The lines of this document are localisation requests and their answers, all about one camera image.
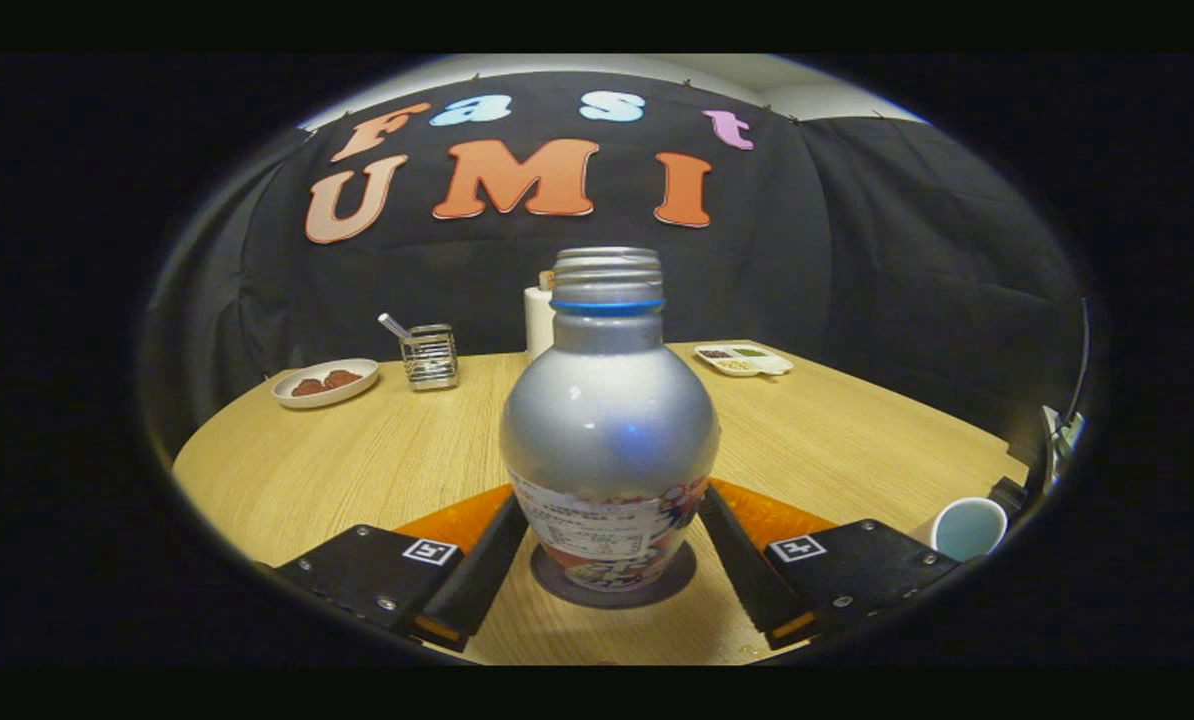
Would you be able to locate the white cup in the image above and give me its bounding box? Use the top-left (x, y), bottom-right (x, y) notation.
top-left (927, 496), bottom-right (1010, 563)

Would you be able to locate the silver juice bottle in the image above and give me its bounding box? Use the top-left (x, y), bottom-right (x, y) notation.
top-left (499, 247), bottom-right (721, 593)

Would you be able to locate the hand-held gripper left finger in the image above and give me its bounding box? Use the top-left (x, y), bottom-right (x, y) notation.
top-left (275, 484), bottom-right (530, 653)

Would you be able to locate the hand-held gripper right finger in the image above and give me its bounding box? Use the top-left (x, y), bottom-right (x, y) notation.
top-left (698, 478), bottom-right (961, 651)

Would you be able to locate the white divided condiment tray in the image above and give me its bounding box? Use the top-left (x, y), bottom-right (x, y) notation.
top-left (693, 343), bottom-right (794, 378)

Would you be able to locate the black backdrop cloth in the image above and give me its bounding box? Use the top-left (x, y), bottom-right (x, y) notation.
top-left (142, 70), bottom-right (1088, 471)

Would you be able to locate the white plate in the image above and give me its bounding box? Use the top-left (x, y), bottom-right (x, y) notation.
top-left (271, 358), bottom-right (381, 410)

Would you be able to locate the white toaster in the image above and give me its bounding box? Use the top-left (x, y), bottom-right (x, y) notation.
top-left (524, 286), bottom-right (558, 361)

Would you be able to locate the wooden table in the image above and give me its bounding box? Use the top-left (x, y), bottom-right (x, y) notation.
top-left (172, 340), bottom-right (1030, 666)

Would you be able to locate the metal wire utensil holder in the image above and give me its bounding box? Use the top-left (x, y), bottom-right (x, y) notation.
top-left (400, 323), bottom-right (460, 391)

